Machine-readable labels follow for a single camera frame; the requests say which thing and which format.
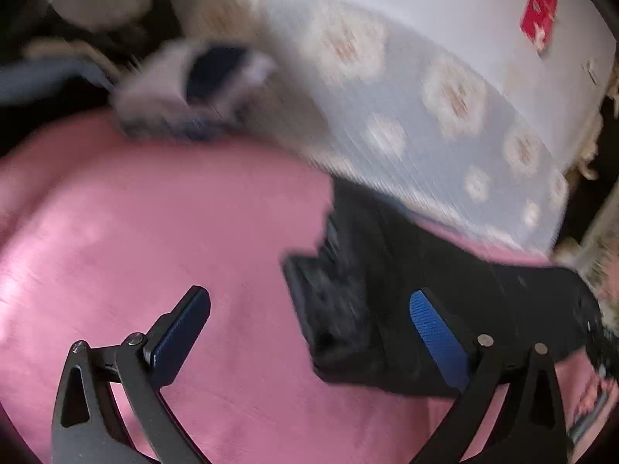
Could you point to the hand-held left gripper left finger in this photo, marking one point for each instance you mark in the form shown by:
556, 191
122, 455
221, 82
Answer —
181, 328

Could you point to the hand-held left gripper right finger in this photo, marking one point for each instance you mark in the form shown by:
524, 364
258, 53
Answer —
435, 338

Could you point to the black puffer jacket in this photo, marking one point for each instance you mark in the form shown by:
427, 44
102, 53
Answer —
362, 275

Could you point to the pink floral clothes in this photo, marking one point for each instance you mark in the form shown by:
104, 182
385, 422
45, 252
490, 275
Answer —
592, 261

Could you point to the pink blanket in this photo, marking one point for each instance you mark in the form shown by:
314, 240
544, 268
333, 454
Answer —
145, 227

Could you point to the quilted floral bed cover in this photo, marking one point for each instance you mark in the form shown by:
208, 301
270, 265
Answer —
411, 154

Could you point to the navy and white garment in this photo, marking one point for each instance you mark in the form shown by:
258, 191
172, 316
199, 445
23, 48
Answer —
213, 72

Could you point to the blue denim garment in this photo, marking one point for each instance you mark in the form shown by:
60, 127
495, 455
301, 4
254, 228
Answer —
53, 80

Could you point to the white light switch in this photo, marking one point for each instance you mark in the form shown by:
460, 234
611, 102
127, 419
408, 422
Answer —
591, 71

